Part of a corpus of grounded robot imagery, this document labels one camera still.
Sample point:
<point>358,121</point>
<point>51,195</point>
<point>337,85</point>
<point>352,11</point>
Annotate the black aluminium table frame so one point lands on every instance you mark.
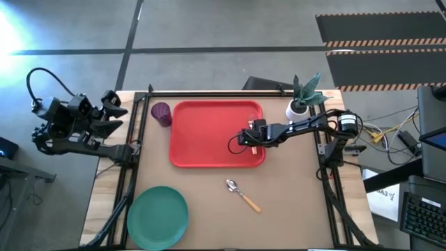
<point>209,93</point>

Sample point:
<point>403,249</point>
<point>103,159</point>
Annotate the black chair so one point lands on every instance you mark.
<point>261,84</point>

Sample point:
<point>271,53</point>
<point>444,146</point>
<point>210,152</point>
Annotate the black hazard-striped floor mat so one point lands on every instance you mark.
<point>383,68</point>
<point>380,26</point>

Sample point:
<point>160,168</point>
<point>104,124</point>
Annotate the green round plate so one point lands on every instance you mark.
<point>157,218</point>

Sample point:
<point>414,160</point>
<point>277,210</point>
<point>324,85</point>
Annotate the white printed box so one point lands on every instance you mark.
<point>383,204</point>

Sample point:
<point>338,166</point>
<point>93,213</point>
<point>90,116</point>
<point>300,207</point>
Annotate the white plant pot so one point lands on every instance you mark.
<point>293,113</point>

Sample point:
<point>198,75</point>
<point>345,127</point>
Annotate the black desk bar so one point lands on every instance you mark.
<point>393,176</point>

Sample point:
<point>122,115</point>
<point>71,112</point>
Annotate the grey laptop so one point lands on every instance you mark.
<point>432,111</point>

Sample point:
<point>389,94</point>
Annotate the black device with blue light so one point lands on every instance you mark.
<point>7,148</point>

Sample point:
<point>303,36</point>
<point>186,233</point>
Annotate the black power adapter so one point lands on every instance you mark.
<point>409,143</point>

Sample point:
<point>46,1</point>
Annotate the green potted plant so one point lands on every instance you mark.
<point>306,91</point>

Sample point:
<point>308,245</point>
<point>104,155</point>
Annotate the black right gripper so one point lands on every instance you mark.
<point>258,134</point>

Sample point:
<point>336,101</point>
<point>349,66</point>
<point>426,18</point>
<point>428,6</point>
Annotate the paper table cover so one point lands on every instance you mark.
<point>285,195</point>

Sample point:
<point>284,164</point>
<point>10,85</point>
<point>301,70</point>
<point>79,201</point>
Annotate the red plastic tray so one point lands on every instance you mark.
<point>205,136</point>

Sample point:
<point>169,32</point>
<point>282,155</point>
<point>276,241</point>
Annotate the black keyboard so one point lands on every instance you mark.
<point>425,219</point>

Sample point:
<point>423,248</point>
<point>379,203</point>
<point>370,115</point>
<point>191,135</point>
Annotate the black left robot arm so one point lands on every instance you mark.
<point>69,148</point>

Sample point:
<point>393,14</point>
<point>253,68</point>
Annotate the purple plastic cup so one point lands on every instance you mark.
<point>162,113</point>

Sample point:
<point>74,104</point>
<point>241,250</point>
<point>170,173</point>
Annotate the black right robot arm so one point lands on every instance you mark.
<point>303,125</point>

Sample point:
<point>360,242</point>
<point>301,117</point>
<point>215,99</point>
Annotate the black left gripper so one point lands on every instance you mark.
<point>111,98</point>

